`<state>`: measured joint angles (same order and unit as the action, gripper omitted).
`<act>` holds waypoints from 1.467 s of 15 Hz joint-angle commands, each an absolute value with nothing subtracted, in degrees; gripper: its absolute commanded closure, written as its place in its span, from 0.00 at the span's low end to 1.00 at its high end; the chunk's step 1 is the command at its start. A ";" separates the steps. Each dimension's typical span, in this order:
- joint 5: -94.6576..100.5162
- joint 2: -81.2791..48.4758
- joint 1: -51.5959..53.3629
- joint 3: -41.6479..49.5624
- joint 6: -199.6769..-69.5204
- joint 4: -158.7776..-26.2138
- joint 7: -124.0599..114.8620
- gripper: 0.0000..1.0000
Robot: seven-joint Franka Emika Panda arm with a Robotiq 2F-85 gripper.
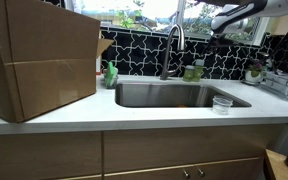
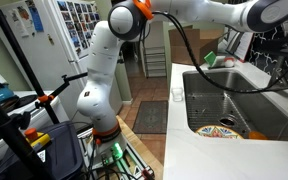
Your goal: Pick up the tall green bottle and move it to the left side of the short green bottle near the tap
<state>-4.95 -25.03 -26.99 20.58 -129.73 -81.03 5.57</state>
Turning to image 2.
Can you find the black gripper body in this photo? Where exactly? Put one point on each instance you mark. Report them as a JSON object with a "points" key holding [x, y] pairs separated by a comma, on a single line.
{"points": [[278, 47]]}

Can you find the robot base controller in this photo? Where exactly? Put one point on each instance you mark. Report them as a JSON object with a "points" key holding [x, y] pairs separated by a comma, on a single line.
{"points": [[115, 161]]}

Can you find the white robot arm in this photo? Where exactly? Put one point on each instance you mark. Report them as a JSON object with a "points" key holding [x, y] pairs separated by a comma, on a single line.
{"points": [[128, 21]]}

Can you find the white sponge holder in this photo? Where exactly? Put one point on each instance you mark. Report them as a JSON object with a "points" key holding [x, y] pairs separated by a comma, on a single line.
{"points": [[223, 61]]}

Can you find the green sponge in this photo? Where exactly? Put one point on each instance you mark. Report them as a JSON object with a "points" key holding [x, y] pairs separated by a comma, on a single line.
{"points": [[210, 58]]}

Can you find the cardboard box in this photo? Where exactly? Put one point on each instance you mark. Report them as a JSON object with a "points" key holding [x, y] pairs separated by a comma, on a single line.
{"points": [[201, 42]]}

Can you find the orange object in sink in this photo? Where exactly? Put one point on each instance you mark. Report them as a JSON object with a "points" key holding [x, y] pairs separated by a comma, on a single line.
{"points": [[256, 135]]}

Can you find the stainless steel sink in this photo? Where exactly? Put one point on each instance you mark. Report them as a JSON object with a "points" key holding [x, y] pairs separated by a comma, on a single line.
{"points": [[243, 113]]}

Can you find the colourful patterned plate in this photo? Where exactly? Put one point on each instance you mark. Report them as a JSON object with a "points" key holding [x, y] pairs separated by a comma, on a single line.
{"points": [[218, 132]]}

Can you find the clear plastic cup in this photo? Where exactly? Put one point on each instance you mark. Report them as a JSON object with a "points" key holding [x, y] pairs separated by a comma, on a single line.
{"points": [[177, 94]]}

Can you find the patterned floor rug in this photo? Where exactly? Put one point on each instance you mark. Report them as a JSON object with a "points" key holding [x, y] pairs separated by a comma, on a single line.
{"points": [[151, 118]]}

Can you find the white refrigerator with photos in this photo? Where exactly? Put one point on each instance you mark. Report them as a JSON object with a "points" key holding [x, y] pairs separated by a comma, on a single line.
{"points": [[65, 45]]}

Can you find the black storage bin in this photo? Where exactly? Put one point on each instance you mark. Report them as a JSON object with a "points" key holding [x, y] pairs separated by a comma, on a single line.
{"points": [[62, 156]]}

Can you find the emergency stop button box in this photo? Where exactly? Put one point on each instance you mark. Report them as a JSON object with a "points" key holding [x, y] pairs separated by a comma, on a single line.
{"points": [[35, 138]]}

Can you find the blue tool on counter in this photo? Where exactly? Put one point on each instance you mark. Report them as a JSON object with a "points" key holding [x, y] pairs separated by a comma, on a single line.
{"points": [[7, 96]]}

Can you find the black camera tripod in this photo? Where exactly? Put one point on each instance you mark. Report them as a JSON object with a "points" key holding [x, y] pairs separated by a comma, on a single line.
{"points": [[10, 74]]}

